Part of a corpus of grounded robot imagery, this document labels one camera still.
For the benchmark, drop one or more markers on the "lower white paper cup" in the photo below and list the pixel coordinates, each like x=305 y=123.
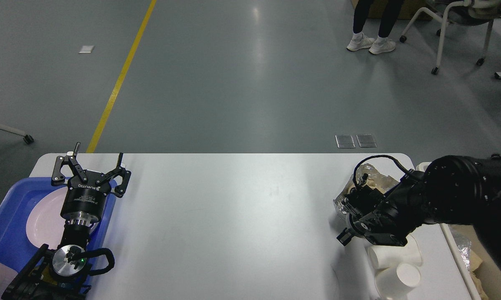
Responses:
x=396 y=282

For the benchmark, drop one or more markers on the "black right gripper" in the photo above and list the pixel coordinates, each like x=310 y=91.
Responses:
x=352 y=229

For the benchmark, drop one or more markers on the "white paper cup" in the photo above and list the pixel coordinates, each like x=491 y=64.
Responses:
x=396 y=282
x=382 y=257

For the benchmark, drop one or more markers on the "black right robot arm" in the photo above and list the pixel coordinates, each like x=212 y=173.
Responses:
x=459 y=190

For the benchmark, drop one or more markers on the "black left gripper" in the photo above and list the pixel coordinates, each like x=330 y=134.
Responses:
x=86 y=198

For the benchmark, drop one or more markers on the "blue plastic tray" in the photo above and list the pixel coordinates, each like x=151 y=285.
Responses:
x=15 y=229

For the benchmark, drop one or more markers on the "foil sheet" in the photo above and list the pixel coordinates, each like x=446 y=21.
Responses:
x=340 y=201
x=464 y=246

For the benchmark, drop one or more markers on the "white chair background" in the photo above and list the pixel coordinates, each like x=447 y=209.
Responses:
x=460 y=12

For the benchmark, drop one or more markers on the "pink plate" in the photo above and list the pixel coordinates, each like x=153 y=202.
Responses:
x=46 y=226

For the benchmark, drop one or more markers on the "upper white paper cup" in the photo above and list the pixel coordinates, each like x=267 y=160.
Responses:
x=382 y=257

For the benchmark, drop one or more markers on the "cardboard box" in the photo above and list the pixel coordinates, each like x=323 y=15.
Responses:
x=407 y=12

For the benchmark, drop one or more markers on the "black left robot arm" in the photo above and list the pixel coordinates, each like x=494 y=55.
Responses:
x=61 y=273

